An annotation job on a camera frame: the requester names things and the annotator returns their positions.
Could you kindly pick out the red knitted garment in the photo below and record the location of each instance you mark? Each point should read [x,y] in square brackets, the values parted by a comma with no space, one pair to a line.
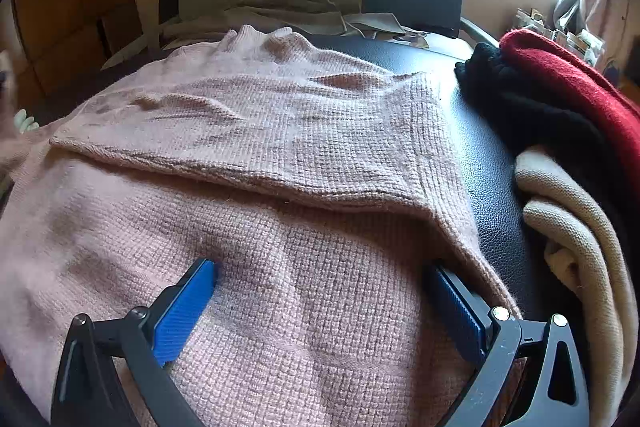
[575,82]

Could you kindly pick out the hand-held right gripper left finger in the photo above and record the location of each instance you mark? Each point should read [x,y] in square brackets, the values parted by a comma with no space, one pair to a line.
[182,307]

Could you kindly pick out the black knitted garment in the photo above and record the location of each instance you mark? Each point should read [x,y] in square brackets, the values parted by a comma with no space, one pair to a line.
[545,112]

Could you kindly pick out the beige knitted garment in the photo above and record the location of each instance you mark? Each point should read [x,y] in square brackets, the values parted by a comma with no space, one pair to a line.
[580,227]

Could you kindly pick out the clutter of small packets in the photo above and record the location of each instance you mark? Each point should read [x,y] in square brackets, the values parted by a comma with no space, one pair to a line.
[555,32]

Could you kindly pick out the grey cloth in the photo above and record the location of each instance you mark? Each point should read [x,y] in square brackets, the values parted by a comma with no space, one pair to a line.
[300,17]

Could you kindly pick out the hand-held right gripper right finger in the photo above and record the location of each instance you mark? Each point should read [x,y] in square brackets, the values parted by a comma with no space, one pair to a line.
[456,307]

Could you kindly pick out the pink knitted sweater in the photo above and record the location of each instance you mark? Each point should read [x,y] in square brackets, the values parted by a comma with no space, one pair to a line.
[250,187]

